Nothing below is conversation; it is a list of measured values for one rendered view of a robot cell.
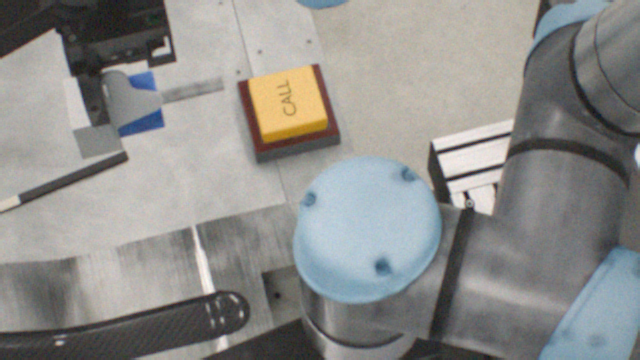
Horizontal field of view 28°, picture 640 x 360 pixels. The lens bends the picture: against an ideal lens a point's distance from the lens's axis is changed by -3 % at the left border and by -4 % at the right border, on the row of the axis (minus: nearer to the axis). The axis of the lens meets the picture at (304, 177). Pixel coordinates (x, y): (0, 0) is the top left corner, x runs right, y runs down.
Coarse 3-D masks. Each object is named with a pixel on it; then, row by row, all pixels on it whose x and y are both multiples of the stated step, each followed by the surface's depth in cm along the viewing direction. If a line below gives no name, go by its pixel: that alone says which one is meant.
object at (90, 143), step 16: (64, 80) 107; (144, 80) 108; (208, 80) 109; (80, 96) 106; (176, 96) 108; (192, 96) 109; (80, 112) 105; (160, 112) 107; (80, 128) 105; (128, 128) 107; (144, 128) 108; (160, 128) 109; (80, 144) 107; (96, 144) 108; (112, 144) 108
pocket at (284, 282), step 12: (264, 276) 107; (276, 276) 107; (288, 276) 108; (276, 288) 108; (288, 288) 108; (276, 300) 108; (288, 300) 108; (276, 312) 107; (288, 312) 107; (300, 312) 107; (276, 324) 107
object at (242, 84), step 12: (240, 84) 122; (324, 84) 122; (324, 96) 121; (324, 108) 121; (252, 120) 120; (252, 132) 120; (324, 132) 119; (336, 132) 119; (264, 144) 119; (276, 144) 119; (288, 144) 119
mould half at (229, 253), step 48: (144, 240) 108; (192, 240) 108; (240, 240) 107; (288, 240) 107; (0, 288) 104; (48, 288) 106; (96, 288) 106; (144, 288) 106; (192, 288) 106; (240, 288) 105; (240, 336) 104
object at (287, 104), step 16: (256, 80) 120; (272, 80) 120; (288, 80) 120; (304, 80) 120; (256, 96) 119; (272, 96) 119; (288, 96) 119; (304, 96) 119; (320, 96) 119; (256, 112) 119; (272, 112) 119; (288, 112) 119; (304, 112) 119; (320, 112) 118; (272, 128) 118; (288, 128) 118; (304, 128) 119; (320, 128) 119
